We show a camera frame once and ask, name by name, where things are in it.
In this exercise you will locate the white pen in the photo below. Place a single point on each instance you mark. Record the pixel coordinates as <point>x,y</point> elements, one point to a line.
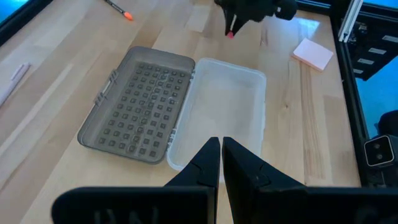
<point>15,79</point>

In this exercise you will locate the grey studded case lid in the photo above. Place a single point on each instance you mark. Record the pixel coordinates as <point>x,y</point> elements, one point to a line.
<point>140,105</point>

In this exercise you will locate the clear plastic case base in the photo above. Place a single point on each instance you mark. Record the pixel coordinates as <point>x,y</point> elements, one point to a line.
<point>224,102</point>

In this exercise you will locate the table-level camera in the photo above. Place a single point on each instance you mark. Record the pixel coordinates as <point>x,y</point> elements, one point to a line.
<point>379,151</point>

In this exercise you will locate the black marker with orange cap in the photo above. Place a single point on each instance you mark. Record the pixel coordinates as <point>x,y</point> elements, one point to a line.
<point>119,10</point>

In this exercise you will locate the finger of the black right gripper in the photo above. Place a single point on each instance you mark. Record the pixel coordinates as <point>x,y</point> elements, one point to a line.
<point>228,21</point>
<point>240,24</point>

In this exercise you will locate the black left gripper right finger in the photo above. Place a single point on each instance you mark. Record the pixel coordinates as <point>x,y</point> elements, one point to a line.
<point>248,193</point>

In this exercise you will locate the silver aluminium bracket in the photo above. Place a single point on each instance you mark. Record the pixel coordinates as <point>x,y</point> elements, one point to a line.
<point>349,21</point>

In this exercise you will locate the pink sticky note pad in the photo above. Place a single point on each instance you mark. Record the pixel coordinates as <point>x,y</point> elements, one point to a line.
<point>312,54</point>

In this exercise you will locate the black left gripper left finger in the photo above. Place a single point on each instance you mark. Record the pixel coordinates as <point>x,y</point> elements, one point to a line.
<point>186,199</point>

